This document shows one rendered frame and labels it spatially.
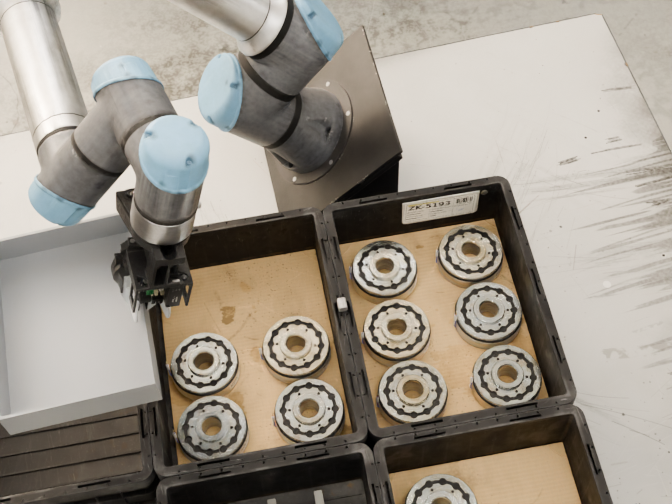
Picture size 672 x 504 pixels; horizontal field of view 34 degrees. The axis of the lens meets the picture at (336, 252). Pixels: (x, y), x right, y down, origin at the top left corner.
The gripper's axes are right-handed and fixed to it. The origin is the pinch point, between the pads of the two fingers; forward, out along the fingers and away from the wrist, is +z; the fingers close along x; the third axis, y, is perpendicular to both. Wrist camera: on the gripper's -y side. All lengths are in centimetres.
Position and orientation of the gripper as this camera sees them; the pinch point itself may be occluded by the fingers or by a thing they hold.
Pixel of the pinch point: (141, 298)
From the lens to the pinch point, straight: 151.4
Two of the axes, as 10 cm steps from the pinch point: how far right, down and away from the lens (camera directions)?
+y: 2.9, 8.1, -5.0
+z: -2.4, 5.7, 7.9
